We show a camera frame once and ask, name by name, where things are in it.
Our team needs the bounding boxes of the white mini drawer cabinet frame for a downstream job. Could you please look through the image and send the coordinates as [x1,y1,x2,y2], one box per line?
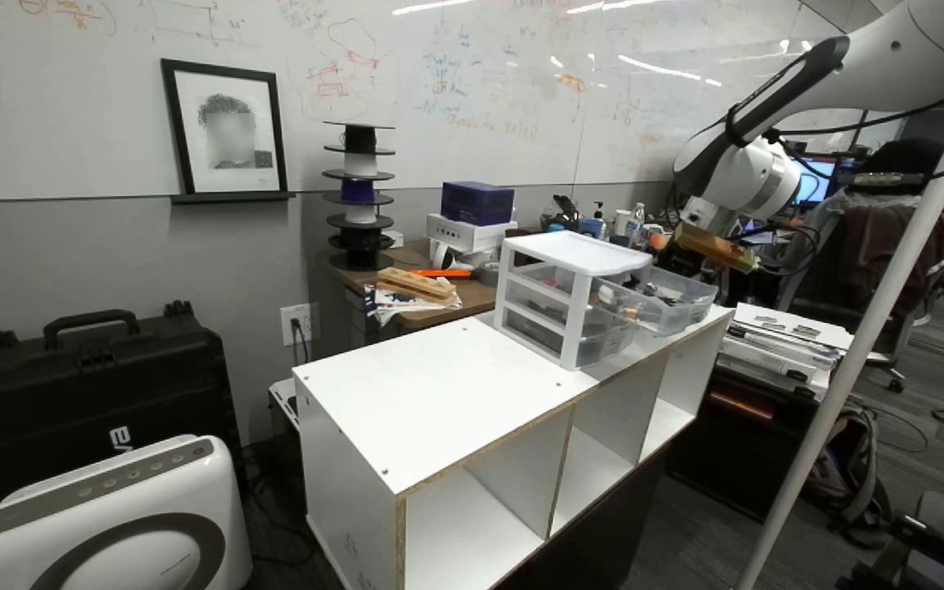
[491,226,659,375]

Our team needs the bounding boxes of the lit computer monitor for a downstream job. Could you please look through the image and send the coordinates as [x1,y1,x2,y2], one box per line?
[792,149,860,212]

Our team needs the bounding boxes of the white paper sheet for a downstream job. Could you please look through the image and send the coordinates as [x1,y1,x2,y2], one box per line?
[365,285,432,332]

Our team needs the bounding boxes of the orange utility knife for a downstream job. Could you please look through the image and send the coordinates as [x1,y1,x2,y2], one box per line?
[412,263,479,285]

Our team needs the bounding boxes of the light wooden block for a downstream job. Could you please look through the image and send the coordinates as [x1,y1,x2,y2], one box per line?
[375,264,467,312]

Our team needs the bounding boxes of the white cubby shelf unit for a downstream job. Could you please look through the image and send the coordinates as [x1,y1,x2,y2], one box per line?
[290,302,737,590]

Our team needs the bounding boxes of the black hard carrying case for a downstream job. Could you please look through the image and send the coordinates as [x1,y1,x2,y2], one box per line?
[0,299,243,511]

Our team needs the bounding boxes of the white air purifier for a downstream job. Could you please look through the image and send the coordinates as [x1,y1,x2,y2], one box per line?
[0,430,258,590]

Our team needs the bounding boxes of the tan taped wrist block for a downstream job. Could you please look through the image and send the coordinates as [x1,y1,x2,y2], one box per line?
[670,222,768,274]

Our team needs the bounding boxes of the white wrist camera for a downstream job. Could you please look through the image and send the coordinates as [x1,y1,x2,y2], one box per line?
[680,192,731,235]

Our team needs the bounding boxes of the black low cabinet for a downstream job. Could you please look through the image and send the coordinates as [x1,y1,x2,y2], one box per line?
[670,363,829,517]

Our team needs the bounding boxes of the white PVC pole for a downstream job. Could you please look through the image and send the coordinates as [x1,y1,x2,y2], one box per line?
[735,71,944,590]

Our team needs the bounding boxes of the black framed portrait picture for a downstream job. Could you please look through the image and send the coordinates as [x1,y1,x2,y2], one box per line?
[156,57,302,208]

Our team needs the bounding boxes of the purple box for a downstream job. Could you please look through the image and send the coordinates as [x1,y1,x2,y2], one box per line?
[440,176,518,230]

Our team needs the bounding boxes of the black floor device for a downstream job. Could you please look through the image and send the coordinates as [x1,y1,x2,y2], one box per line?
[834,488,944,590]

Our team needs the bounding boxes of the brown wooden desk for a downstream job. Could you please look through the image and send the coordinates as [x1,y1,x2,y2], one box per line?
[327,240,501,344]

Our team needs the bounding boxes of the translucent drawer holding small parts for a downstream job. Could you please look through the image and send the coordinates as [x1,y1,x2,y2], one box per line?
[579,263,722,344]

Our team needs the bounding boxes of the white power strip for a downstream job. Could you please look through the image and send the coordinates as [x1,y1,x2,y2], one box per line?
[265,375,309,431]

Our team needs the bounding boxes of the white cardboard box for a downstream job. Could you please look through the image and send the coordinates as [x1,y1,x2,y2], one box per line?
[423,208,520,259]

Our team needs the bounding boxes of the white wall outlet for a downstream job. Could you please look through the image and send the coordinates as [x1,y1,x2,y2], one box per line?
[276,299,318,350]

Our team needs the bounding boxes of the whiteboard with writing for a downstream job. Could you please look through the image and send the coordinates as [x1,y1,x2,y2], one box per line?
[0,0,902,205]

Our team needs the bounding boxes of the office chair with jacket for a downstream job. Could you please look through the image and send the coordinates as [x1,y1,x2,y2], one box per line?
[788,133,944,395]

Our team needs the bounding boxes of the translucent plastic drawer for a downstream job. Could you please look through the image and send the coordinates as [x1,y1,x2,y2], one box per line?
[497,309,579,359]
[501,277,584,337]

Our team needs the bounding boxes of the white keyboards pile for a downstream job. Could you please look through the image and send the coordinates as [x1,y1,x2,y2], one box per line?
[715,299,860,399]

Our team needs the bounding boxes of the stacked filament spools tower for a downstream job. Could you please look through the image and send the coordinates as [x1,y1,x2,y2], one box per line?
[318,116,399,274]

